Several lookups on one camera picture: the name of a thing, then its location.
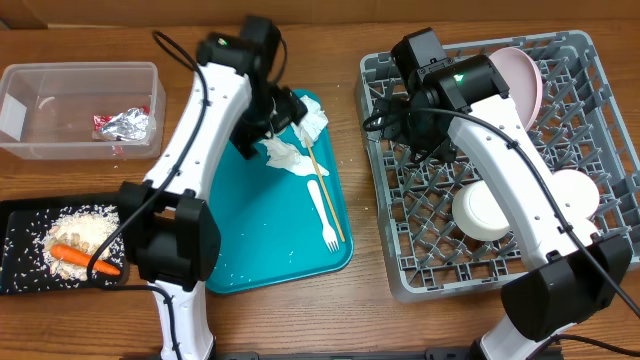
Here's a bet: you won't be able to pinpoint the white bowl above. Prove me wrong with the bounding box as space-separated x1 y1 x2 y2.
452 181 510 242

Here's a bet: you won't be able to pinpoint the large pink plate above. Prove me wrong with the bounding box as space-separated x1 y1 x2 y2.
489 47 543 130

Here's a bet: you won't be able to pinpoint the torn white tissue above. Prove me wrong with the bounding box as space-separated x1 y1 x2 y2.
260 137 316 177

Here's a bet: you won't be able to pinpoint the rice and peanut shells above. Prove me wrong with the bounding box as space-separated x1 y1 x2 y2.
2 204 129 291

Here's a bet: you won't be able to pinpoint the black waste tray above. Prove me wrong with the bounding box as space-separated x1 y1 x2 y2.
1 193 119 295

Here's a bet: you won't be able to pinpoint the white plastic fork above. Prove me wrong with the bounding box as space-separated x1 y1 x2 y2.
307 180 339 253

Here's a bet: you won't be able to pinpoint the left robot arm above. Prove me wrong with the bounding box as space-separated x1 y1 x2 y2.
111 15 307 359

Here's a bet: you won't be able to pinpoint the white napkin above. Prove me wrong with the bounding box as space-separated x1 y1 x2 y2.
292 95 328 148

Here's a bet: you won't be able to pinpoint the grey dishwasher rack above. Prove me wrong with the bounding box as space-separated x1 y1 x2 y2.
363 30 639 302

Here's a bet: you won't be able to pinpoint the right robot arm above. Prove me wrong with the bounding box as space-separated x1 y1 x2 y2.
363 28 633 359

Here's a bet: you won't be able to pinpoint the teal plastic serving tray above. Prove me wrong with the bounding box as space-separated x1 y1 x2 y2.
206 131 354 294

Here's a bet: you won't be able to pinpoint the wooden chopstick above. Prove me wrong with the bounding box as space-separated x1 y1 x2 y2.
305 136 346 243

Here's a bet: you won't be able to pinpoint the clear plastic bin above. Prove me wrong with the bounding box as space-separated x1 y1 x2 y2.
1 62 166 160

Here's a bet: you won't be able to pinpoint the red snack wrapper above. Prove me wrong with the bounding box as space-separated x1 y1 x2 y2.
92 106 150 141

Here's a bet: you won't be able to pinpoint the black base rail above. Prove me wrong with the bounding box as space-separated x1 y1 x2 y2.
216 347 476 360

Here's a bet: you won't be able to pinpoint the orange carrot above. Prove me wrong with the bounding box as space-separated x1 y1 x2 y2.
50 244 121 276

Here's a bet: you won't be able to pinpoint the pink bowl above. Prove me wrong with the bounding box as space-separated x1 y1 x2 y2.
552 169 600 218

